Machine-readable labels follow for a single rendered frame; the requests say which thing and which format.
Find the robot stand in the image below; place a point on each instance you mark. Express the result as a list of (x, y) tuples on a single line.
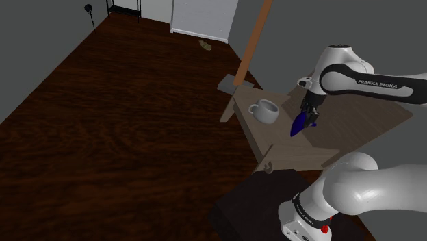
[(257, 207)]

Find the black metal shelf rack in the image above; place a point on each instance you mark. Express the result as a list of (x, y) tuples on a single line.
[(124, 10)]

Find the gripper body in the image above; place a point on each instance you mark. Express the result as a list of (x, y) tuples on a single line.
[(312, 106)]

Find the small olive floor object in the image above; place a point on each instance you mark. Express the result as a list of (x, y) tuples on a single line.
[(205, 45)]

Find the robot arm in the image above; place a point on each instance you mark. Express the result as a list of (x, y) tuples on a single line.
[(350, 190)]

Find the brown floor lamp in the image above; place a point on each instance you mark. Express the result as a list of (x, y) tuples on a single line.
[(250, 50)]

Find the black round lamp on pole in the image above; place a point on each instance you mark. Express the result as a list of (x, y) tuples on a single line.
[(88, 10)]

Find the dark blue pointed object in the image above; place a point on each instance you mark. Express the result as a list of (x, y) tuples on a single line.
[(298, 125)]

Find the white mug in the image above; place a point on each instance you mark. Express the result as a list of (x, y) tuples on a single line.
[(266, 111)]

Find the light wooden table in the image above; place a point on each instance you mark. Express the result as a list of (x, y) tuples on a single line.
[(347, 123)]

